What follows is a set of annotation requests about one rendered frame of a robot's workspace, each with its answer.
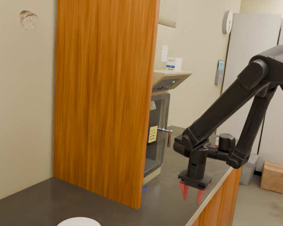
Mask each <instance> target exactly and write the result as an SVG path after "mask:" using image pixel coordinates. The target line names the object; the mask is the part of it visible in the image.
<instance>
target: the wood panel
mask: <svg viewBox="0 0 283 226"><path fill-rule="evenodd" d="M159 8H160V0H57V42H56V81H55V119H54V158H53V176H54V177H56V178H58V179H61V180H63V181H66V182H68V183H71V184H73V185H76V186H79V187H81V188H83V189H86V190H88V191H91V192H94V193H96V194H99V195H101V196H104V197H106V198H109V199H111V200H114V201H117V202H119V203H122V204H124V205H126V206H129V207H132V208H134V209H137V210H138V209H139V208H140V207H141V201H142V187H143V178H144V168H145V158H146V145H147V135H148V125H149V116H150V102H151V93H152V83H153V73H154V64H155V50H156V40H157V31H158V21H159Z"/></svg>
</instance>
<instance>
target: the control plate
mask: <svg viewBox="0 0 283 226"><path fill-rule="evenodd" d="M178 80H180V78H179V79H170V80H163V81H161V82H160V83H159V84H158V85H157V86H156V87H155V88H153V89H152V92H155V91H163V90H167V89H169V86H170V87H171V86H172V85H173V84H175V83H176V82H177V81H178ZM169 82H170V83H169ZM163 86H164V87H165V88H164V87H163ZM161 87H163V88H162V89H161V90H159V89H158V88H161ZM166 87H167V88H166ZM154 89H155V90H154ZM157 89H158V90H157Z"/></svg>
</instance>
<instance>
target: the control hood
mask: <svg viewBox="0 0 283 226"><path fill-rule="evenodd" d="M192 73H193V72H191V71H183V70H181V71H169V70H154V73H153V83H152V89H153V88H155V87H156V86H157V85H158V84H159V83H160V82H161V81H163V80H170V79H179V78H180V80H178V81H177V82H176V83H175V84H173V85H172V86H171V87H170V88H169V89H167V90H172V89H175V88H176V87H177V86H178V85H180V84H181V83H182V82H183V81H185V80H186V79H187V78H188V77H189V76H191V75H192ZM167 90H166V91H167ZM163 91H165V90H163ZM155 92H160V91H155ZM152 93H154V92H152Z"/></svg>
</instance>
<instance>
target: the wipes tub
mask: <svg viewBox="0 0 283 226"><path fill-rule="evenodd" d="M57 226H101V225H100V224H99V223H98V222H97V221H95V220H93V219H90V218H86V217H74V218H70V219H67V220H64V221H62V222H61V223H59V224H58V225H57Z"/></svg>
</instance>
